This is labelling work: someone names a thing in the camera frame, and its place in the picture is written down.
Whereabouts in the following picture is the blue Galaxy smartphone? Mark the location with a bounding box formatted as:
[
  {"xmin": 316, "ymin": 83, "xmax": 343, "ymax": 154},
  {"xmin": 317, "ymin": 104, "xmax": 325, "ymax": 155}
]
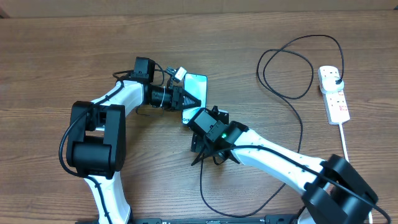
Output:
[{"xmin": 182, "ymin": 73, "xmax": 208, "ymax": 124}]

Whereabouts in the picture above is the black USB charging cable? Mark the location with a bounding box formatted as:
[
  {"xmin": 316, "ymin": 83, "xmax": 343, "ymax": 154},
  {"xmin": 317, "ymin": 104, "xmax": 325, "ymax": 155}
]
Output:
[{"xmin": 200, "ymin": 34, "xmax": 345, "ymax": 218}]

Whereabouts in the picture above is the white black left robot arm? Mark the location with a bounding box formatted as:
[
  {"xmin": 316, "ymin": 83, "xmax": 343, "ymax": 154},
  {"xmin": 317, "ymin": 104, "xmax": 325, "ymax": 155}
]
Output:
[{"xmin": 58, "ymin": 57, "xmax": 208, "ymax": 223}]

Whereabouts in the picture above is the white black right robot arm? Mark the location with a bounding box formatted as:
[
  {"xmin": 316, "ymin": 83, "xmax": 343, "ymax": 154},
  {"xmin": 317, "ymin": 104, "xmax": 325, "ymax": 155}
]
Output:
[{"xmin": 182, "ymin": 108, "xmax": 378, "ymax": 223}]

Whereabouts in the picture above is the white charger plug adapter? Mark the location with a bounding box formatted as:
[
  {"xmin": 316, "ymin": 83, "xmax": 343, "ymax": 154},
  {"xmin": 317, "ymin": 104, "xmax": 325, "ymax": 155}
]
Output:
[{"xmin": 320, "ymin": 76, "xmax": 345, "ymax": 94}]

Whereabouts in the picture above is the white power strip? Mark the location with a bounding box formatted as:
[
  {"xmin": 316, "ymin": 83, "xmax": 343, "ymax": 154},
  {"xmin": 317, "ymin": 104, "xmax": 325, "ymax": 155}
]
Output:
[{"xmin": 317, "ymin": 65, "xmax": 350, "ymax": 125}]

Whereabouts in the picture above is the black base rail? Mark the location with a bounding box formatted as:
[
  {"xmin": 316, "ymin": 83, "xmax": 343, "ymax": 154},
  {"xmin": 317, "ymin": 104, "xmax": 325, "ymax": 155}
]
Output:
[{"xmin": 127, "ymin": 214, "xmax": 297, "ymax": 224}]

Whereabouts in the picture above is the white power strip cord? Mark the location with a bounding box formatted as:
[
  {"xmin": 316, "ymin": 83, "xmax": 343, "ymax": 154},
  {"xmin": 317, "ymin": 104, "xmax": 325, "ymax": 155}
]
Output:
[{"xmin": 338, "ymin": 123, "xmax": 374, "ymax": 224}]

